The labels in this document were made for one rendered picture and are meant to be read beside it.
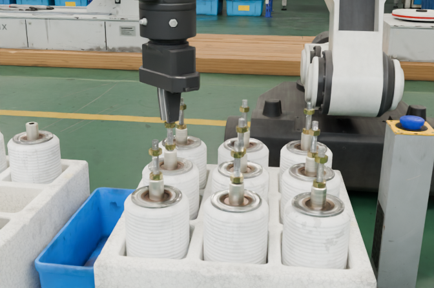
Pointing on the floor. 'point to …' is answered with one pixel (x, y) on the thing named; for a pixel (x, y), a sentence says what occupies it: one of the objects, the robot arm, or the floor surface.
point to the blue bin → (81, 241)
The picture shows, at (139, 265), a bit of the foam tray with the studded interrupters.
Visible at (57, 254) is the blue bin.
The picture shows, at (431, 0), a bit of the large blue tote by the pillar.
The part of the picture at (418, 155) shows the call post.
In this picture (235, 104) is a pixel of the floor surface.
